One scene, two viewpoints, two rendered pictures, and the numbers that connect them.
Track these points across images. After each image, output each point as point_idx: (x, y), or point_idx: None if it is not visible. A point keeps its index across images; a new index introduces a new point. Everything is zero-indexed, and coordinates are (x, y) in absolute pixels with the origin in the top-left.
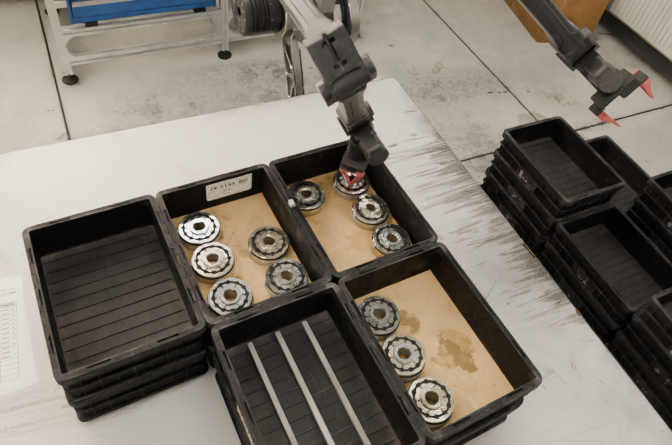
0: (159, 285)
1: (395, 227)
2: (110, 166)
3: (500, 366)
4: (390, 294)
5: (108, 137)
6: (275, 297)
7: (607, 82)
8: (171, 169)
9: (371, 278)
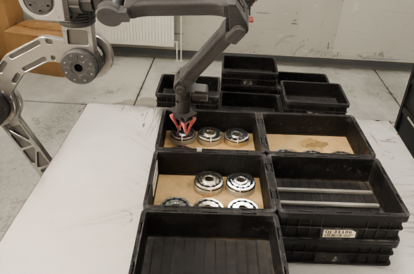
0: (207, 248)
1: (228, 130)
2: (30, 271)
3: (328, 134)
4: None
5: None
6: (268, 178)
7: None
8: (69, 233)
9: None
